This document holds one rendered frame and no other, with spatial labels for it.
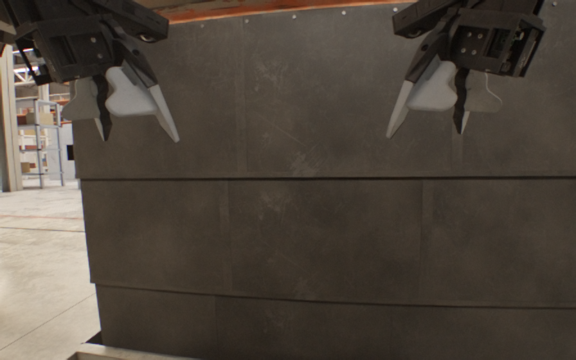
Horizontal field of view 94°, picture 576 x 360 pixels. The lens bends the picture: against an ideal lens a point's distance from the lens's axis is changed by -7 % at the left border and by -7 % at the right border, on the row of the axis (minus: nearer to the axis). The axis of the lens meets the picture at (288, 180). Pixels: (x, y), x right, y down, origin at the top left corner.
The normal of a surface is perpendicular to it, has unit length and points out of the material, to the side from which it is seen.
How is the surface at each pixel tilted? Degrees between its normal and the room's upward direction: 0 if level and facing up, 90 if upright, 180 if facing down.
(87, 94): 124
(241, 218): 90
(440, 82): 63
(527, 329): 90
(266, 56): 90
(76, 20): 93
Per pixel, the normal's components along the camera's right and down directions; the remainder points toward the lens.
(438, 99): -0.62, -0.37
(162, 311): -0.15, 0.10
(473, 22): -0.85, 0.12
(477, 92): -0.76, 0.61
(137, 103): 0.62, -0.39
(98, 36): 0.86, 0.09
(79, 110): 0.79, 0.58
